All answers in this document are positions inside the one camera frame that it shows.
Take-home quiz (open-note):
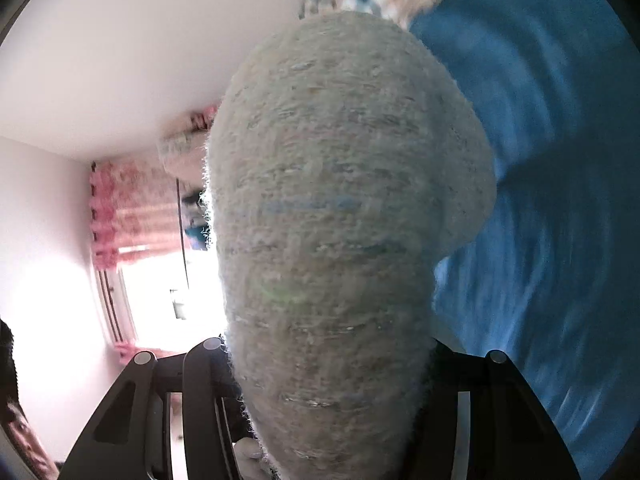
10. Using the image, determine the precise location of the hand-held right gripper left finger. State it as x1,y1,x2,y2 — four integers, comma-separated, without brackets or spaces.
59,336,246,480

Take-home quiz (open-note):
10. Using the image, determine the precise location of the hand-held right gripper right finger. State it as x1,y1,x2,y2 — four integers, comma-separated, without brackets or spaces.
400,337,582,480

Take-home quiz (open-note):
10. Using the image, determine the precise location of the white tweed jacket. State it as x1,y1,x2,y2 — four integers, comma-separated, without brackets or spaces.
201,10,499,480

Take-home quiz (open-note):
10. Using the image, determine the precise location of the clothes rack with hanging clothes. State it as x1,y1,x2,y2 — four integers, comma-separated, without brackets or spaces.
175,175,218,313

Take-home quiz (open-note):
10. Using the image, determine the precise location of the pile of beige clothes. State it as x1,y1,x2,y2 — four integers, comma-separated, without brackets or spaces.
156,104,222,182

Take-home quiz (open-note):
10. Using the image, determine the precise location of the pink floral curtain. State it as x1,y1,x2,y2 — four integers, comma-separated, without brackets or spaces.
88,159,211,361

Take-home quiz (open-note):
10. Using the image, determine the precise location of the blue striped bed sheet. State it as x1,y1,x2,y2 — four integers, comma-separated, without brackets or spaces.
407,0,632,461

